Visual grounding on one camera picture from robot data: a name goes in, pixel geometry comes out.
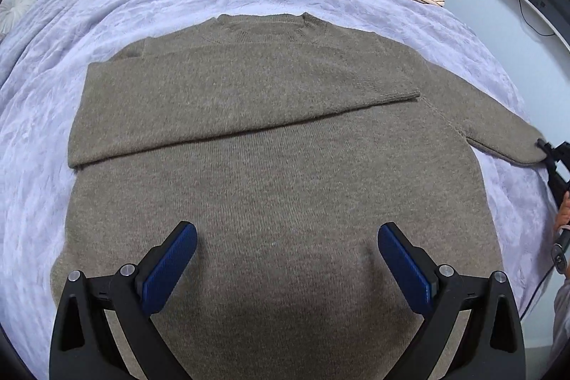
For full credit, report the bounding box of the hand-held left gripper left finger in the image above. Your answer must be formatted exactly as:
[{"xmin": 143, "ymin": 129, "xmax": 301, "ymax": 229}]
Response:
[{"xmin": 50, "ymin": 221, "xmax": 199, "ymax": 380}]

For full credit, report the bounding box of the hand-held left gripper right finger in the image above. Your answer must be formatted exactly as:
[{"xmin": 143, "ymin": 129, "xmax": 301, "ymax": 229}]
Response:
[{"xmin": 377, "ymin": 222, "xmax": 526, "ymax": 380}]

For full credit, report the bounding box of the olive brown knit sweater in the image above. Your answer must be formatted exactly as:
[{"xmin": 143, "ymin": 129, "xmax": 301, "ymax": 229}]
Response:
[{"xmin": 50, "ymin": 12, "xmax": 550, "ymax": 380}]

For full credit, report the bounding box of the person's right hand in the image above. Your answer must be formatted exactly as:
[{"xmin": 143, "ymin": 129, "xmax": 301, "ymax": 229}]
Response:
[{"xmin": 553, "ymin": 192, "xmax": 570, "ymax": 238}]

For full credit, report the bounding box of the lavender plush blanket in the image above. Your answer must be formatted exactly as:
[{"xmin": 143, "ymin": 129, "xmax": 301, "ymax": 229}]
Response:
[{"xmin": 0, "ymin": 0, "xmax": 566, "ymax": 380}]

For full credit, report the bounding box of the round cream pillow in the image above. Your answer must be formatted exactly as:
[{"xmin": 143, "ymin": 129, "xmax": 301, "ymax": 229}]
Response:
[{"xmin": 0, "ymin": 0, "xmax": 37, "ymax": 34}]

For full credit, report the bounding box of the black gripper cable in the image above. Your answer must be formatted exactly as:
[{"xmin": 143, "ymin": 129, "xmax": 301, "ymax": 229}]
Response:
[{"xmin": 521, "ymin": 269, "xmax": 562, "ymax": 314}]

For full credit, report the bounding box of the black monitor cable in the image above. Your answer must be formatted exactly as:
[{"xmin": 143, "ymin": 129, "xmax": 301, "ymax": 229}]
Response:
[{"xmin": 519, "ymin": 0, "xmax": 555, "ymax": 37}]

